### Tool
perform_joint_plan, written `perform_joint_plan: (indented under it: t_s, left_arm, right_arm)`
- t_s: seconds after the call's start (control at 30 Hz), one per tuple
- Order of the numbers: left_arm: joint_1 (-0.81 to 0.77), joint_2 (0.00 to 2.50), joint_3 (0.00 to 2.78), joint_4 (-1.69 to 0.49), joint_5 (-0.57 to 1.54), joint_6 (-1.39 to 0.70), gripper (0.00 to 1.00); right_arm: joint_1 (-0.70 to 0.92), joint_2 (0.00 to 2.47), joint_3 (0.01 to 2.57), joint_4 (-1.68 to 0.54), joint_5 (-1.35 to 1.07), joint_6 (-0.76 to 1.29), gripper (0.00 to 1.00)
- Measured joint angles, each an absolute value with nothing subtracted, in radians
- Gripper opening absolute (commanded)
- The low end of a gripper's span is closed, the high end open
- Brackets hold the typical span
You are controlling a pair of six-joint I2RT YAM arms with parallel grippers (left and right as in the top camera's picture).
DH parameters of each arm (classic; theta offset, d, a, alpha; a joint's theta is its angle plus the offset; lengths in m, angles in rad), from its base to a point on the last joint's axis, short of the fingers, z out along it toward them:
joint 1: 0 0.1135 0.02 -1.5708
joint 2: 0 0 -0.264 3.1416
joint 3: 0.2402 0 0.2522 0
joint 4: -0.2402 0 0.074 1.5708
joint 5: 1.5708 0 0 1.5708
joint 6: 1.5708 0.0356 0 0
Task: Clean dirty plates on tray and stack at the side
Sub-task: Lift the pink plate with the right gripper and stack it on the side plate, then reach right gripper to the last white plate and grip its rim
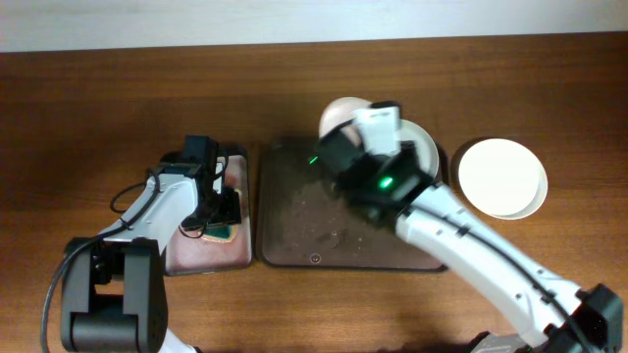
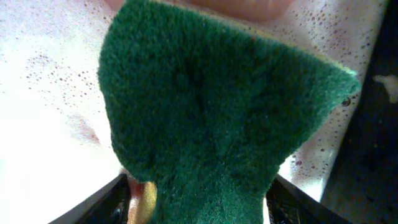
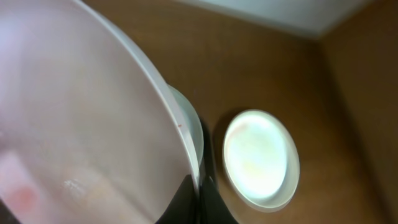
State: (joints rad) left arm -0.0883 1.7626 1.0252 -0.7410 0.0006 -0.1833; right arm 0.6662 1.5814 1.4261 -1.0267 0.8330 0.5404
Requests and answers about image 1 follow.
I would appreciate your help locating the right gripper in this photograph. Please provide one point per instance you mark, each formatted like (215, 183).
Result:
(394, 146)

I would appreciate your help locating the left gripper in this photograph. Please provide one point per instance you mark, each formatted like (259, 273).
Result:
(230, 212)

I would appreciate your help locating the green yellow sponge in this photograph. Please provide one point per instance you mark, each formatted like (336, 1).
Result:
(225, 217)

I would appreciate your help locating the cream plate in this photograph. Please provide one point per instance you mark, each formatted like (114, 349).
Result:
(340, 111)

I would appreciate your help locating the pale grey plate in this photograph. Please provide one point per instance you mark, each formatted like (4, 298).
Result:
(425, 147)

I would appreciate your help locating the white plate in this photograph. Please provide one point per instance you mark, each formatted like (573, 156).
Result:
(503, 179)

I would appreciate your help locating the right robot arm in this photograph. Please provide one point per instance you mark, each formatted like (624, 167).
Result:
(378, 172)

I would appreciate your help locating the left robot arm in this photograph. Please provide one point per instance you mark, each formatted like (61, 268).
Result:
(113, 291)

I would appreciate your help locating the small black tray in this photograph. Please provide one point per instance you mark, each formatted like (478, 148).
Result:
(189, 253)

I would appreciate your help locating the large brown serving tray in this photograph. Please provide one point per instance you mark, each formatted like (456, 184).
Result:
(301, 223)

